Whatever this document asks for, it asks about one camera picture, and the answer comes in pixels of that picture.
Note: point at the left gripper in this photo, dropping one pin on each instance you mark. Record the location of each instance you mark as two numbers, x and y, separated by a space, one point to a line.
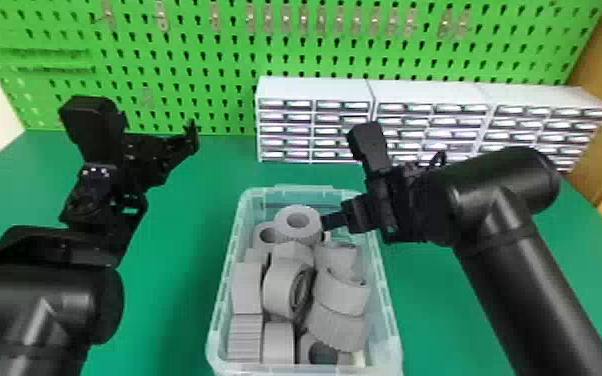
143 160

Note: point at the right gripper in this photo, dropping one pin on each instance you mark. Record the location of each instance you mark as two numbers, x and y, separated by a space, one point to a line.
385 210

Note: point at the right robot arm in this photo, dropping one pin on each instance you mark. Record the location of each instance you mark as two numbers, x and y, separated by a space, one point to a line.
511 262

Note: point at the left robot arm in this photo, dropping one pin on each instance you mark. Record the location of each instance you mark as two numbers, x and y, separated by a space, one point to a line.
33 299

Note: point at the clear bin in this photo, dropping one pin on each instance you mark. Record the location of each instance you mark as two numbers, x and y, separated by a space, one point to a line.
385 336

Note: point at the white drawer cabinet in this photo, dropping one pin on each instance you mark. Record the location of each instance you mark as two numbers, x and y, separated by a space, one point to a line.
437 118
548 120
306 123

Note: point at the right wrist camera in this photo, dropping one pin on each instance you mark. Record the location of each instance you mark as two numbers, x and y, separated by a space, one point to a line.
370 147

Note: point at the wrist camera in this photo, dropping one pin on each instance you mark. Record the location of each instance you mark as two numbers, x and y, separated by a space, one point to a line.
91 123
370 147

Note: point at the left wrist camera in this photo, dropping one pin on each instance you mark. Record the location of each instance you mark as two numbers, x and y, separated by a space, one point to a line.
91 123

